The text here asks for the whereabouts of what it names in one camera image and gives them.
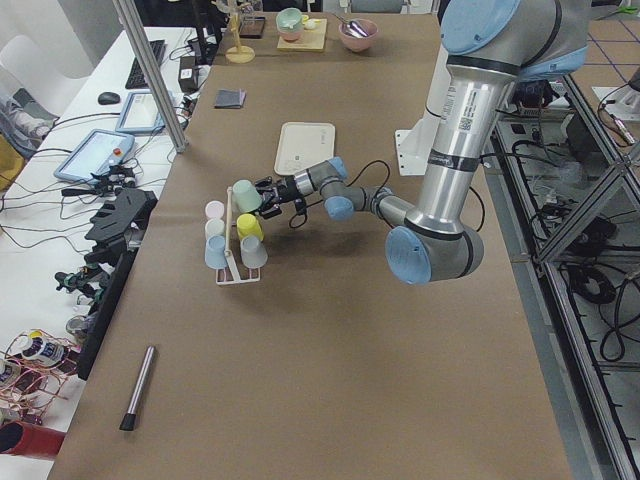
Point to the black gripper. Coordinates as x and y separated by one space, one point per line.
286 191

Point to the green cup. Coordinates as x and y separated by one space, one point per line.
246 197

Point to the cream rabbit tray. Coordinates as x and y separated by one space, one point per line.
302 145

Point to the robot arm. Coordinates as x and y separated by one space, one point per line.
491 46

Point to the yellow cup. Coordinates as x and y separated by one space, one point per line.
248 224

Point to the pink cup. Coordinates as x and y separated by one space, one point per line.
214 210

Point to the grey cup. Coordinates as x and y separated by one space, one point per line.
253 252

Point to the cream cup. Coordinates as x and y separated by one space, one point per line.
214 227

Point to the blue cup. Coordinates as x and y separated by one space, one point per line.
215 248

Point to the grey folded cloth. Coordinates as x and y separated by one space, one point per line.
230 99

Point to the wooden mug tree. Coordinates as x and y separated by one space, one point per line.
237 53

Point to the far teach pendant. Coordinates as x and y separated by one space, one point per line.
139 115

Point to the teach pendant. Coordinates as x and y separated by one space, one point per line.
95 155
139 115

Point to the black slotted stand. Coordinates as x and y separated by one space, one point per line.
115 217

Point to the wooden cutting board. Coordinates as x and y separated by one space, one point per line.
310 41

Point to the dark wooden box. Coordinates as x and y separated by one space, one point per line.
252 28

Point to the near teach pendant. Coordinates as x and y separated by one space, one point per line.
95 155

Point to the pink bowl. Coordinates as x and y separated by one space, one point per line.
356 42

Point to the stacked green bowls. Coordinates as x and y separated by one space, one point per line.
290 25

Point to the metal scoop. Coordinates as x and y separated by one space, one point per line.
352 27

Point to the black computer mouse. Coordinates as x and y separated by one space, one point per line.
108 98

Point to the red cylinder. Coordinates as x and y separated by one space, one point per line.
30 440

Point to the white wire cup rack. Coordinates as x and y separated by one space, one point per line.
235 273

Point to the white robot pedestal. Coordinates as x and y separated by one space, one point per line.
414 146

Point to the aluminium frame post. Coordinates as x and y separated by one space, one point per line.
129 18

